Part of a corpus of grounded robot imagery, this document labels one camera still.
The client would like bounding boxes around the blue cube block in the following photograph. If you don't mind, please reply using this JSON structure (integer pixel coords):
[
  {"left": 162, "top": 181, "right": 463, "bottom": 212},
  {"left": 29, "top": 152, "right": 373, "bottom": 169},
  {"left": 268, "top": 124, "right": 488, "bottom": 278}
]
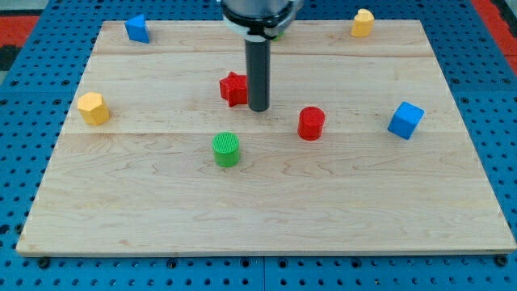
[{"left": 388, "top": 101, "right": 425, "bottom": 140}]

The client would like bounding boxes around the light wooden board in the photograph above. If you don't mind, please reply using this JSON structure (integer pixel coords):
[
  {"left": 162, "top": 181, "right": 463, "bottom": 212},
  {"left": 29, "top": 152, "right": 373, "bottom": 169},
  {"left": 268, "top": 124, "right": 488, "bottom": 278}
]
[{"left": 17, "top": 20, "right": 516, "bottom": 257}]

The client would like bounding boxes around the green block behind arm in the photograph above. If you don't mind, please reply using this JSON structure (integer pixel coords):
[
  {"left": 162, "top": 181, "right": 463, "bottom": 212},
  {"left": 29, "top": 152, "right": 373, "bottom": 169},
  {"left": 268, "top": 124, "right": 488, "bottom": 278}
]
[{"left": 271, "top": 33, "right": 283, "bottom": 41}]

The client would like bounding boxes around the green cylinder block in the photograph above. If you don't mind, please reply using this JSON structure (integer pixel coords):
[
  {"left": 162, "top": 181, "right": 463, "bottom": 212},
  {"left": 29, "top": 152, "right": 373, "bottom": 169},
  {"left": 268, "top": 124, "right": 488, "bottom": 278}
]
[{"left": 212, "top": 132, "right": 240, "bottom": 167}]

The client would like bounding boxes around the blue triangle block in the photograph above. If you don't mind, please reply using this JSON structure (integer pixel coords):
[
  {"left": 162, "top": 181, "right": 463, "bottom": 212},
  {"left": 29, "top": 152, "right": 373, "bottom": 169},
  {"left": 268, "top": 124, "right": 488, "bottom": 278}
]
[{"left": 124, "top": 14, "right": 149, "bottom": 44}]

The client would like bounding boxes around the red cylinder block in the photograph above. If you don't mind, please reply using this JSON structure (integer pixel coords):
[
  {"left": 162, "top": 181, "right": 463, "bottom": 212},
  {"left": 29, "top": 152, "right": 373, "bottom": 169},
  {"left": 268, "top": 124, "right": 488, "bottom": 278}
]
[{"left": 297, "top": 107, "right": 326, "bottom": 141}]

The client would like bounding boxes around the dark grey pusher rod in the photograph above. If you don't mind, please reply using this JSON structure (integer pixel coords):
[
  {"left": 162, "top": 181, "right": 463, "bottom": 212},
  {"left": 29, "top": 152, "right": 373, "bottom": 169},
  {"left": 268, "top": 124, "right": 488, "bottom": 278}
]
[{"left": 245, "top": 36, "right": 271, "bottom": 112}]

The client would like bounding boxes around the yellow hexagon block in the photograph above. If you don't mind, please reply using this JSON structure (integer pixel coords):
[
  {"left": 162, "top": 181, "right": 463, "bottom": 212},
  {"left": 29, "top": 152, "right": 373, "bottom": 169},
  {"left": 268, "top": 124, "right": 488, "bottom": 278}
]
[{"left": 77, "top": 92, "right": 110, "bottom": 125}]

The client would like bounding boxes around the red star block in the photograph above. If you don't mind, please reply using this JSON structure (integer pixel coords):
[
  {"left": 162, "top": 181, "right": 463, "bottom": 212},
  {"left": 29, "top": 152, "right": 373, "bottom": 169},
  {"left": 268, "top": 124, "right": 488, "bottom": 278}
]
[{"left": 219, "top": 71, "right": 248, "bottom": 108}]

